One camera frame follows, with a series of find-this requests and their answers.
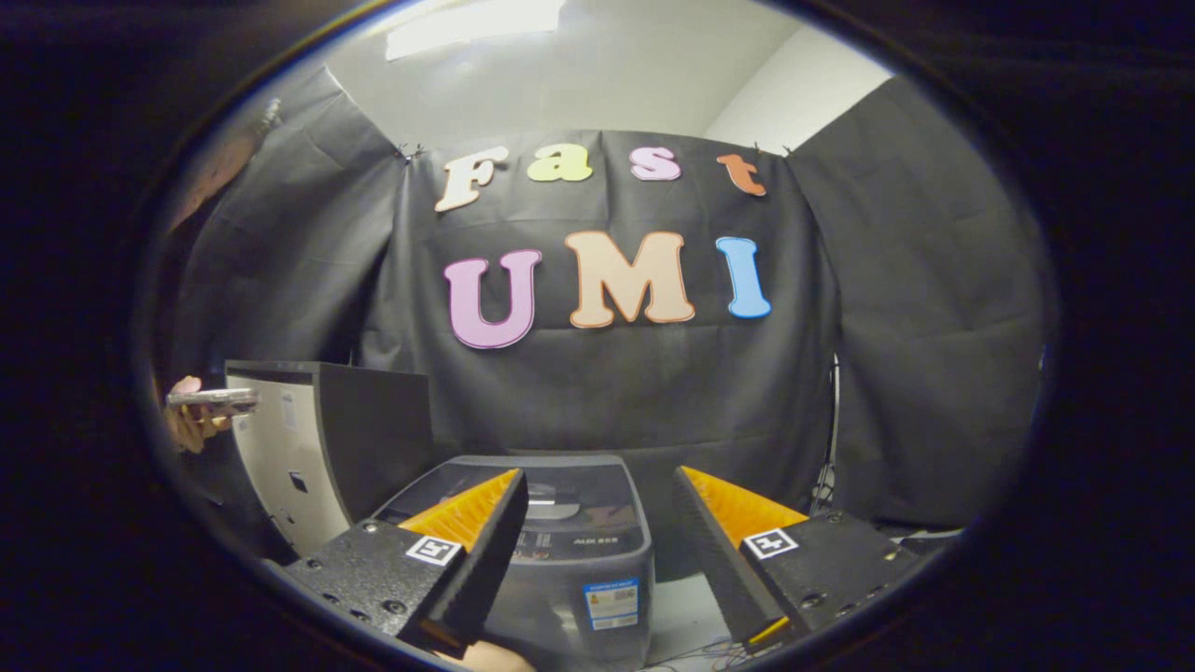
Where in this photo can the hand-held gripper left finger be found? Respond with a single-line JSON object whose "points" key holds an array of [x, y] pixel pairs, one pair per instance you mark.
{"points": [[485, 565]]}

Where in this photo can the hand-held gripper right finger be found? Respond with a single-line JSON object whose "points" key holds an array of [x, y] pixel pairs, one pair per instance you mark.
{"points": [[724, 560]]}

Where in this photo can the grey washing machine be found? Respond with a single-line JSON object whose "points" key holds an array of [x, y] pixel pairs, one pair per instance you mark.
{"points": [[569, 597]]}

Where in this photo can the person's knee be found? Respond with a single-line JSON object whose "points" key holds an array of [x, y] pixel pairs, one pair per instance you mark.
{"points": [[495, 659]]}

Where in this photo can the light stand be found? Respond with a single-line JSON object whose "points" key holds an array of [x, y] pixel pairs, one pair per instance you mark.
{"points": [[826, 476]]}

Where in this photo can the black backdrop cloth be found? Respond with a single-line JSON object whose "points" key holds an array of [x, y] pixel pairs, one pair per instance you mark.
{"points": [[607, 392]]}

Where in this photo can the black and white cabinet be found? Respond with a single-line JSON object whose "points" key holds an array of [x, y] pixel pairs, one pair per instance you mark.
{"points": [[280, 467]]}

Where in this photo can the patterned phone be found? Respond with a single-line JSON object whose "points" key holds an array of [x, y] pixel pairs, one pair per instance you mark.
{"points": [[215, 401]]}

